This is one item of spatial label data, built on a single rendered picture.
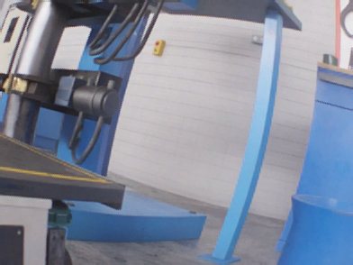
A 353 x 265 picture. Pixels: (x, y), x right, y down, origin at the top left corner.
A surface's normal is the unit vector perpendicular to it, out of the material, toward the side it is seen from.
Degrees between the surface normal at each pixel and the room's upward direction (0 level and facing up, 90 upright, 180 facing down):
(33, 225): 90
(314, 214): 117
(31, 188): 90
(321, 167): 90
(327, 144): 90
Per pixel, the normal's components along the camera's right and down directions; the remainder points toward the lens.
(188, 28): -0.58, -0.15
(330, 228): -0.75, 0.27
